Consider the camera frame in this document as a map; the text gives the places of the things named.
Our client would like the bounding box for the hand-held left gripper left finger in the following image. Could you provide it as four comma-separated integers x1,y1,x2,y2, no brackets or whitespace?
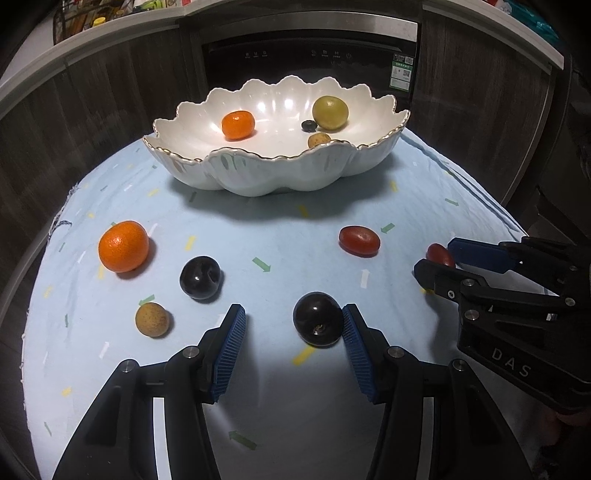
52,303,247,480

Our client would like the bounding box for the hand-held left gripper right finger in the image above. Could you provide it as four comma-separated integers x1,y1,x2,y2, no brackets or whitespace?
341,303,527,480

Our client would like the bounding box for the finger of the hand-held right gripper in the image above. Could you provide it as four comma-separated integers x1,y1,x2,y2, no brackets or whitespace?
447,236,591,296
413,258,578,310

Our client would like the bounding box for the red grape tomato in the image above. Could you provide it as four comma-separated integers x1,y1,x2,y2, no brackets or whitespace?
426,243,457,269
338,226,381,256

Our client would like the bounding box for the dark purple plum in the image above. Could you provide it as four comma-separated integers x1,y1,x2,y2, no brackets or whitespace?
293,292,344,346
179,257,223,301

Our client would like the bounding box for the mandarin orange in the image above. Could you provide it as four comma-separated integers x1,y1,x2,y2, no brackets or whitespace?
221,110,256,141
98,220,150,273

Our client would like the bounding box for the white scalloped ceramic bowl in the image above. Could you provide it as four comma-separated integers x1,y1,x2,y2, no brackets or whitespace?
142,75,411,198

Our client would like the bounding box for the green plum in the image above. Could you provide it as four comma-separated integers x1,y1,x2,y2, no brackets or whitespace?
311,95,349,131

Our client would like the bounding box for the light blue patterned tablecloth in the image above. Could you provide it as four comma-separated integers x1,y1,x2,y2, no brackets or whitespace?
18,127,550,480

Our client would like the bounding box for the dark wood cabinet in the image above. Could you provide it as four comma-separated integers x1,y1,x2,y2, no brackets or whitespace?
0,21,206,278
411,9,555,208

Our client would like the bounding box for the white kitchen counter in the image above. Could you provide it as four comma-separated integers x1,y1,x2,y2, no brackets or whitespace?
0,0,566,97

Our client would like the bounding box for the teal plastic bag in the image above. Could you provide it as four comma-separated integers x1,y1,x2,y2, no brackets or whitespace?
501,0,561,42

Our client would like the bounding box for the black built-in dishwasher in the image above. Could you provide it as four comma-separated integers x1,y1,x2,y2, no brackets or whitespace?
201,28,421,125

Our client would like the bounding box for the group of condiment bottles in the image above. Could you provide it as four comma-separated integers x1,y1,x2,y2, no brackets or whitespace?
55,0,195,42

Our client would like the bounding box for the black wire spice rack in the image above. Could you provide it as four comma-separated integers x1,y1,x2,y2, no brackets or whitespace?
52,0,139,46

